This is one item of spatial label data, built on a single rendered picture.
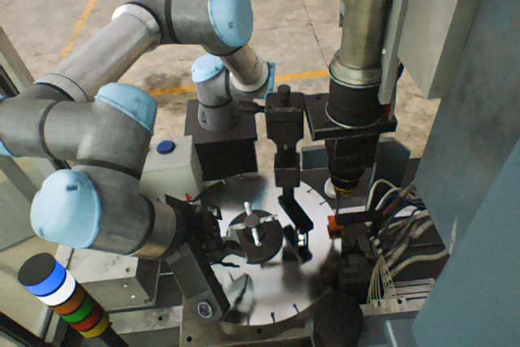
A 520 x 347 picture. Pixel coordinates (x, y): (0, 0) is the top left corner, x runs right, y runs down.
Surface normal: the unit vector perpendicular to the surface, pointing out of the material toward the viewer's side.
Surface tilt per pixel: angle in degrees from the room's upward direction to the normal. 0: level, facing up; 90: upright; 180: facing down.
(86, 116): 18
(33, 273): 0
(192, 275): 52
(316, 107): 0
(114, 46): 45
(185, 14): 63
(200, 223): 31
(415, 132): 0
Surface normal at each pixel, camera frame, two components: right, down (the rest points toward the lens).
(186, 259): -0.34, 0.10
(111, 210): 0.84, -0.13
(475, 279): -0.90, 0.36
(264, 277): -0.08, -0.70
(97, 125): -0.20, -0.33
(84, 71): 0.65, -0.48
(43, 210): -0.50, -0.37
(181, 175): 0.07, 0.70
